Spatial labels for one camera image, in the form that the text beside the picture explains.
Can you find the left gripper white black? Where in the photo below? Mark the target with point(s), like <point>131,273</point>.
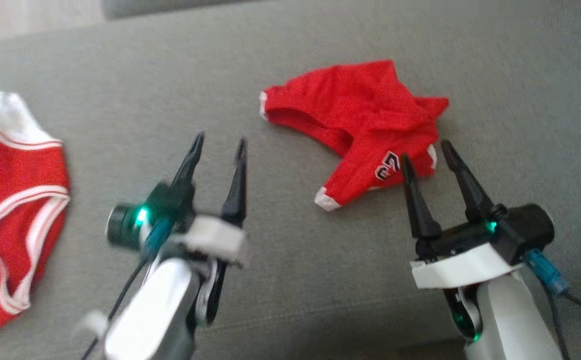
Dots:
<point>215,237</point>

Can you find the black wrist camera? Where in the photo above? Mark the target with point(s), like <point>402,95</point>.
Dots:
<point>125,227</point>
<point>525,230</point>

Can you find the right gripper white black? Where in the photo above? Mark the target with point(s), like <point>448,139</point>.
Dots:
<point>463,265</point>

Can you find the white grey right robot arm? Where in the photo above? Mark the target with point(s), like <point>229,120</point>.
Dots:
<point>510,320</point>

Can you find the red jersey with number print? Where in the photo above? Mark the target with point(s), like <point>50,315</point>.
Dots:
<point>370,110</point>

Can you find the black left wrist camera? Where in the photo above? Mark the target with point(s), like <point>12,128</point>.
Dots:
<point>125,227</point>

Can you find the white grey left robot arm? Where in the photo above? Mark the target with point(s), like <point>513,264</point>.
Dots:
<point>155,310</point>

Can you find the grey sofa seat cushion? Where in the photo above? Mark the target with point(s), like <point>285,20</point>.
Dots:
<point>170,7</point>

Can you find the large grey sofa chaise cushion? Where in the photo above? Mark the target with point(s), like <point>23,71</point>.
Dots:
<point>290,75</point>

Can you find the red garment with white trim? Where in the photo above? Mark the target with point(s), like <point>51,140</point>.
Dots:
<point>15,180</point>

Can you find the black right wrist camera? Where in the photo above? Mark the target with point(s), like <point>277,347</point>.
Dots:
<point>525,230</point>

